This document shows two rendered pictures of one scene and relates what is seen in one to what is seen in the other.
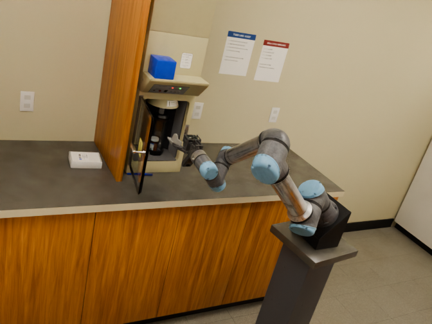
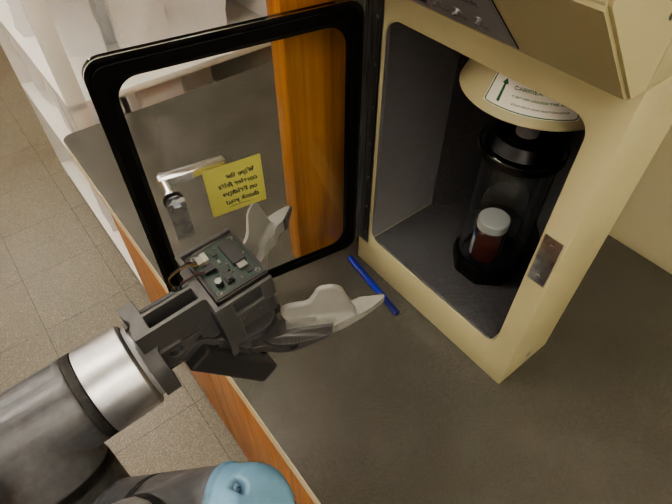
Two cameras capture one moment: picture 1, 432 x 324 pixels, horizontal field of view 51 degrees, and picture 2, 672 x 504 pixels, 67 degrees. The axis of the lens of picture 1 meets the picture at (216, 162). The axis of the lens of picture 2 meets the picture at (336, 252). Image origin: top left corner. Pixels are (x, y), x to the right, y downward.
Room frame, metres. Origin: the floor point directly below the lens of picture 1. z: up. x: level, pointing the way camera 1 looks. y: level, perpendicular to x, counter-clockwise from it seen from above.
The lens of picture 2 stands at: (2.07, -0.14, 1.61)
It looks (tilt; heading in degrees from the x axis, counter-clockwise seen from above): 48 degrees down; 85
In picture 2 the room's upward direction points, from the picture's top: straight up
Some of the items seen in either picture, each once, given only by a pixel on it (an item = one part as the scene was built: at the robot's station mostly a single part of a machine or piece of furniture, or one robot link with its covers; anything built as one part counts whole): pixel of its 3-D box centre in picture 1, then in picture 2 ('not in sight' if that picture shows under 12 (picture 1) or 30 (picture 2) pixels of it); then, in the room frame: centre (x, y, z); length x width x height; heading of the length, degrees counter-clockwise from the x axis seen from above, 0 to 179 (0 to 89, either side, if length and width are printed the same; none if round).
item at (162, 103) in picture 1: (163, 98); (546, 63); (2.34, 0.36, 1.34); 0.18 x 0.18 x 0.05
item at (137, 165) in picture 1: (140, 144); (256, 179); (2.01, 0.38, 1.19); 0.30 x 0.01 x 0.40; 24
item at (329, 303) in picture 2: not in sight; (332, 302); (2.09, 0.12, 1.26); 0.09 x 0.03 x 0.06; 177
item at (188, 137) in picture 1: (193, 147); (206, 314); (1.98, 0.12, 1.26); 0.12 x 0.08 x 0.09; 33
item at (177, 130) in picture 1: (153, 121); (509, 158); (2.35, 0.39, 1.19); 0.26 x 0.24 x 0.35; 123
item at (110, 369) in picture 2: (198, 157); (121, 371); (1.91, 0.08, 1.24); 0.08 x 0.05 x 0.08; 123
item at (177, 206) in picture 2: not in sight; (180, 218); (1.92, 0.32, 1.18); 0.02 x 0.02 x 0.06; 24
